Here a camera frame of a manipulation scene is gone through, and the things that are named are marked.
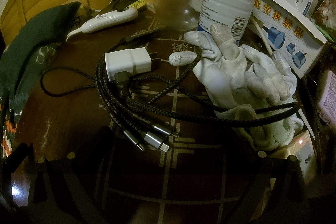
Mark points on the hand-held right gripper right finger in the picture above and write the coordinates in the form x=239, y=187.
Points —
x=262, y=169

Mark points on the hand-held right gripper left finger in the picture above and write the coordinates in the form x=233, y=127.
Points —
x=97, y=145

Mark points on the white work glove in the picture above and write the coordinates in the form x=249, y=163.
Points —
x=218, y=74
x=267, y=132

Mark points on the beige power strip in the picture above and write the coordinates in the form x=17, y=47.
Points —
x=302, y=155

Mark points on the white charger adapter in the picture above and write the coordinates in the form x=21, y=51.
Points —
x=126, y=62

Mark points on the pink printed box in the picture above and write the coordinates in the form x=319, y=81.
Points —
x=328, y=100

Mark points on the dark green printed blanket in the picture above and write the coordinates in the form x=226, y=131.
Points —
x=31, y=50

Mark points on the white box with blue cups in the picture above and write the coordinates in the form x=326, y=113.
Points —
x=288, y=29

